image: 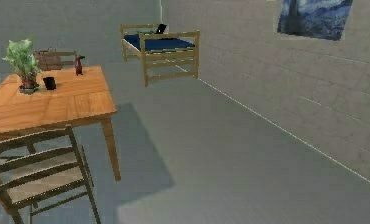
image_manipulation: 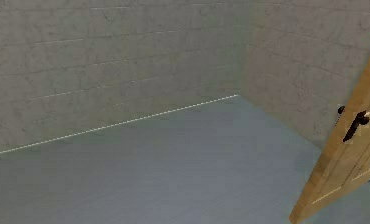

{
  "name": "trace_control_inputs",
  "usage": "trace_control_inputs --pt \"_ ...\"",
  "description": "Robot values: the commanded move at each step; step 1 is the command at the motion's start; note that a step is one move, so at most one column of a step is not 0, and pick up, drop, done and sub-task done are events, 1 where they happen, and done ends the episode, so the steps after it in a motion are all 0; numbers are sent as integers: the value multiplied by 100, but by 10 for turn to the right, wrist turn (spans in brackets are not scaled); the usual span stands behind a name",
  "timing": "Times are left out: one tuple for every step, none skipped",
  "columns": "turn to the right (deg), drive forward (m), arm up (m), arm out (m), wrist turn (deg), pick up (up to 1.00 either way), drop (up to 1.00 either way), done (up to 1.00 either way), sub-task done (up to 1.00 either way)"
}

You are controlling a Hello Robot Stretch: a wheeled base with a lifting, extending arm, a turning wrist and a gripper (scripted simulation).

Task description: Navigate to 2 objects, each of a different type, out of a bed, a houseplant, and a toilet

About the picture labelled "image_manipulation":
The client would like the light wooden room door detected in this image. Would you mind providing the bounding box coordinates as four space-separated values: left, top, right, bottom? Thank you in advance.
288 44 370 224

